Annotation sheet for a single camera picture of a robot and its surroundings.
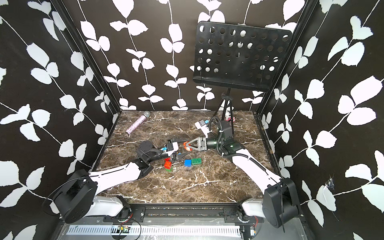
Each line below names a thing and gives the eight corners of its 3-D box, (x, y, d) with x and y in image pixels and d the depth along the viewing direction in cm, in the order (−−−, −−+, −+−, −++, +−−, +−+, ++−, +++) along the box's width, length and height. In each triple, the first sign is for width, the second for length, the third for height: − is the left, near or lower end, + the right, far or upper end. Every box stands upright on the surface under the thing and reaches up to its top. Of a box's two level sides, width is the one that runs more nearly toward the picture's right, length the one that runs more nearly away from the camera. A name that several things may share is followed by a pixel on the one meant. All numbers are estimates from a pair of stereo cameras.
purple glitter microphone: (126, 133, 108) (124, 130, 106) (147, 113, 122) (146, 110, 119) (130, 135, 107) (128, 132, 105) (150, 114, 121) (149, 112, 118)
